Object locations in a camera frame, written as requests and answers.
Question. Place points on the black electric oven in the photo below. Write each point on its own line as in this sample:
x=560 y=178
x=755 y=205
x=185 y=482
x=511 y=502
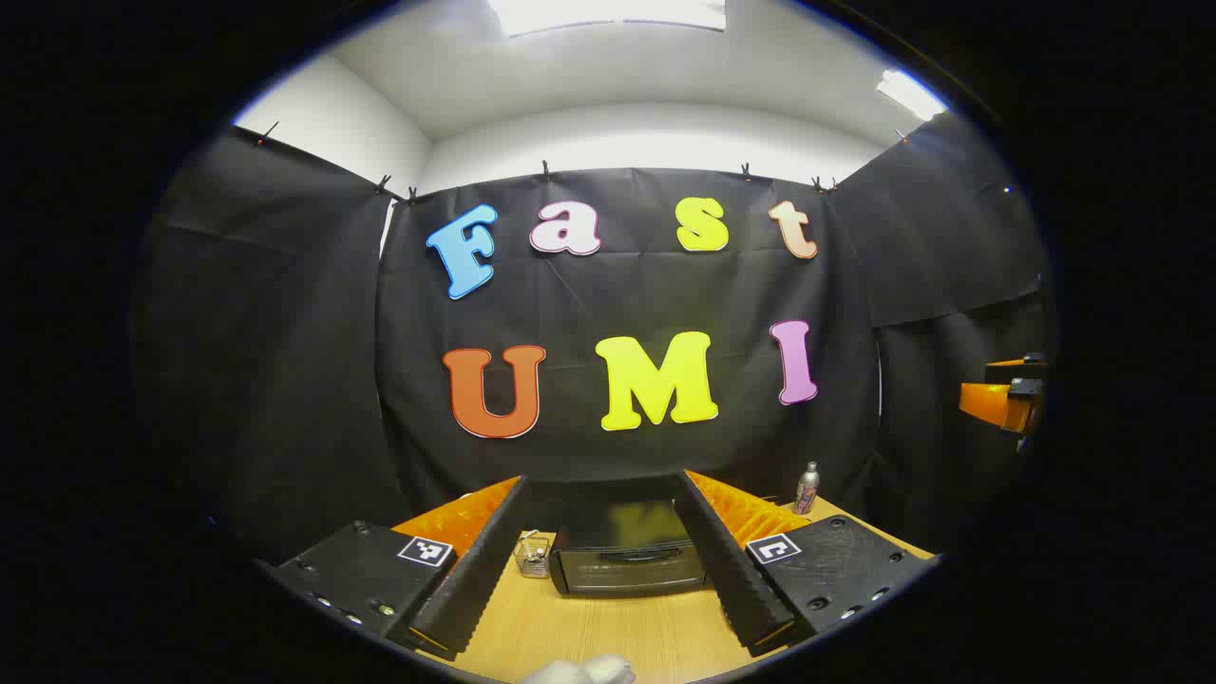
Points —
x=622 y=560

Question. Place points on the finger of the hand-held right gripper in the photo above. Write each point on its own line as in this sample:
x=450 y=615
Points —
x=988 y=404

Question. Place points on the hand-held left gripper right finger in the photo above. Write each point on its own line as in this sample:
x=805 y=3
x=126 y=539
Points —
x=736 y=570

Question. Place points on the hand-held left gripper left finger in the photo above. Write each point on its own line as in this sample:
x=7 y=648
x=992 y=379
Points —
x=475 y=579

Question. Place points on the silver printed bottle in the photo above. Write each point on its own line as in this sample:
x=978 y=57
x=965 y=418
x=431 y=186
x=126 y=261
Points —
x=807 y=489

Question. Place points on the ceiling light panel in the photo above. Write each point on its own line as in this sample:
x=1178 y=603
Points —
x=910 y=93

